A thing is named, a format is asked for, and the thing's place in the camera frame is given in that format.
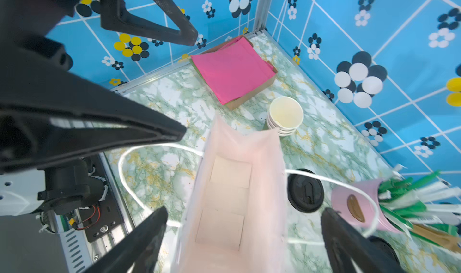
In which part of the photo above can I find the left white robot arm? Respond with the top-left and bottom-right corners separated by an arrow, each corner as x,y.
1,0 -> 198,216

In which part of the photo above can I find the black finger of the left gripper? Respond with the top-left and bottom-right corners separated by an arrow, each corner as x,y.
1,49 -> 186,172
100,0 -> 199,47

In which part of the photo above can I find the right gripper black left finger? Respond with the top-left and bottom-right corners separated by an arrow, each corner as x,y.
85,206 -> 168,273

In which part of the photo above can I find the pink straw holder cup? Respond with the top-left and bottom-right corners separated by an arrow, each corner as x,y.
331,179 -> 384,228

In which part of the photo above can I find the pink napkin stack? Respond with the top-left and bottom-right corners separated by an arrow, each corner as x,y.
190,35 -> 278,110

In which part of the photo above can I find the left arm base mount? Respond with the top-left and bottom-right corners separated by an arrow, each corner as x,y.
55,155 -> 122,243

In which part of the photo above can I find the black lid stack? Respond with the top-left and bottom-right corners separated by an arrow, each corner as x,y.
368,236 -> 400,264

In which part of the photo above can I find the stack of paper cups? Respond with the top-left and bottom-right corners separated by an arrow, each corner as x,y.
266,97 -> 304,137

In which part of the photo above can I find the black cup lid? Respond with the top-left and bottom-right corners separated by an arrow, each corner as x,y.
287,173 -> 325,213

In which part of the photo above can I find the red paper gift bag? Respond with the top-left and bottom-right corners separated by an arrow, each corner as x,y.
170,116 -> 288,273

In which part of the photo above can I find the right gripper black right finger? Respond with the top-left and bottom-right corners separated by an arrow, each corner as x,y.
321,208 -> 404,273

